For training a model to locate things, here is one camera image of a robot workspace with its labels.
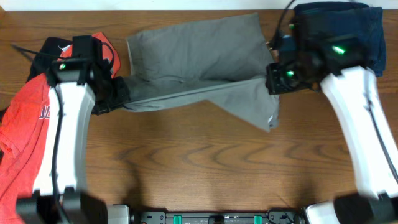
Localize red printed t-shirt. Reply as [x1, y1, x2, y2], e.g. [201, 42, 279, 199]
[1, 33, 129, 223]

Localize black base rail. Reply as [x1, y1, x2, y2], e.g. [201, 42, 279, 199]
[107, 203, 307, 224]

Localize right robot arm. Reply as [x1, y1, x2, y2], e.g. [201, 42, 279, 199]
[266, 32, 397, 223]

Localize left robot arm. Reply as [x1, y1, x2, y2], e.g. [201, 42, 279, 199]
[16, 35, 131, 223]

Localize folded navy blue garment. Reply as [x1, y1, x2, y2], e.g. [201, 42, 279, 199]
[294, 1, 386, 77]

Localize grey shorts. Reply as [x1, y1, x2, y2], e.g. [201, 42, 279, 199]
[124, 13, 279, 131]

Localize black garment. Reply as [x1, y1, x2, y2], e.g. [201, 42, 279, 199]
[0, 37, 73, 164]

